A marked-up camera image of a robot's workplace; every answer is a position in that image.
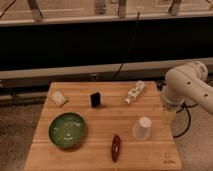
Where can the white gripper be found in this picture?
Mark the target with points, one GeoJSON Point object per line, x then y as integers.
{"type": "Point", "coordinates": [168, 115]}

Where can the dark red oblong object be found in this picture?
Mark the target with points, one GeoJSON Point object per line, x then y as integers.
{"type": "Point", "coordinates": [115, 148]}

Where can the black eraser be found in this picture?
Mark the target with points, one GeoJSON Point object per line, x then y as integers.
{"type": "Point", "coordinates": [95, 99]}

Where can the green ceramic bowl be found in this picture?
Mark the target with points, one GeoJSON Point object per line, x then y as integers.
{"type": "Point", "coordinates": [67, 130]}

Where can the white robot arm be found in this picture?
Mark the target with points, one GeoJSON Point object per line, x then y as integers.
{"type": "Point", "coordinates": [186, 81]}

